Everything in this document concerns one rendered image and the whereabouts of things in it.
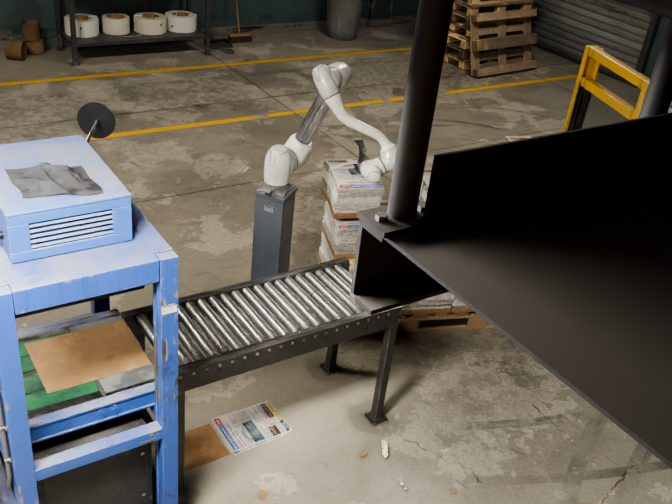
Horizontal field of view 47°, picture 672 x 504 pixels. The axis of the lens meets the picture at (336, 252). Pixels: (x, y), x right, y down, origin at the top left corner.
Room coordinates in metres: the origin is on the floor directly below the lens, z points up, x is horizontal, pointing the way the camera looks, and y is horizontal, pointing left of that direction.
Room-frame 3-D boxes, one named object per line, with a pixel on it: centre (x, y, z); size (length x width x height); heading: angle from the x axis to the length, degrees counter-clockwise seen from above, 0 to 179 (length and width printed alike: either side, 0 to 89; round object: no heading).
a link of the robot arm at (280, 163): (4.27, 0.40, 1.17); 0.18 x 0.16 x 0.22; 157
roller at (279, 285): (3.40, 0.16, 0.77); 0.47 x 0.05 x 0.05; 36
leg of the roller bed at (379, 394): (3.46, -0.35, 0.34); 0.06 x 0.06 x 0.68; 36
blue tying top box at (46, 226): (2.68, 1.14, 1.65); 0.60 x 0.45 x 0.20; 36
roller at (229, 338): (3.13, 0.53, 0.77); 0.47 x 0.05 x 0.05; 36
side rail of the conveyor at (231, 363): (3.08, 0.17, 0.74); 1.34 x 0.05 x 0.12; 126
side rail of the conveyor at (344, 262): (3.49, 0.47, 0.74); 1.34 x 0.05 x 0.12; 126
